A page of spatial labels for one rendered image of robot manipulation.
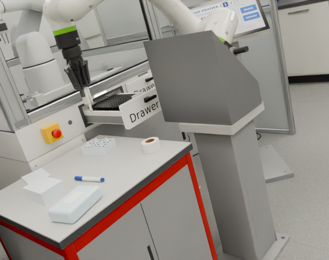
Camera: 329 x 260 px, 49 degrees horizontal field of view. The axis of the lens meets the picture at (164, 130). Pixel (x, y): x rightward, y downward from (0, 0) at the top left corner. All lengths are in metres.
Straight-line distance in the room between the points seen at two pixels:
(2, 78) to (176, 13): 0.79
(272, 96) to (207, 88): 1.70
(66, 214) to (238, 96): 0.81
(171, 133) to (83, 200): 1.17
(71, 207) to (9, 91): 0.67
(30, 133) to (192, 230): 0.79
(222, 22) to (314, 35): 2.70
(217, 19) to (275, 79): 1.52
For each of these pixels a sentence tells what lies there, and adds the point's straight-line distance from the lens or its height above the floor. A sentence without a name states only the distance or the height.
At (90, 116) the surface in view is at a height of 0.87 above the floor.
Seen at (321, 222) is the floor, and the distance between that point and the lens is 2.15.
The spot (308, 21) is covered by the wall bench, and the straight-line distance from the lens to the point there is 4.23.
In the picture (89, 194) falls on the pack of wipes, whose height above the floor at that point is 0.80.
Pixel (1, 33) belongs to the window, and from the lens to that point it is 1.64.
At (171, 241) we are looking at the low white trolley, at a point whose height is 0.46.
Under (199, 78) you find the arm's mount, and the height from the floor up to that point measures 0.96.
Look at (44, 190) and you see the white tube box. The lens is 1.28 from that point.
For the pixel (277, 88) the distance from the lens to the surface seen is 3.07.
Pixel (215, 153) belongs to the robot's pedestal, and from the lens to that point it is 1.63.
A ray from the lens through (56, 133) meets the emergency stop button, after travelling 1.62.
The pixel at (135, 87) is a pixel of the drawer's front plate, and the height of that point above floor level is 0.89.
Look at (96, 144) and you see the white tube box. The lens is 1.58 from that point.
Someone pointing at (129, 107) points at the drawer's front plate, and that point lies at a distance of 1.55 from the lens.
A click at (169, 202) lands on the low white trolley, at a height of 0.60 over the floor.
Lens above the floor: 1.29
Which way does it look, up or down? 19 degrees down
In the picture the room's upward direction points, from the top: 16 degrees counter-clockwise
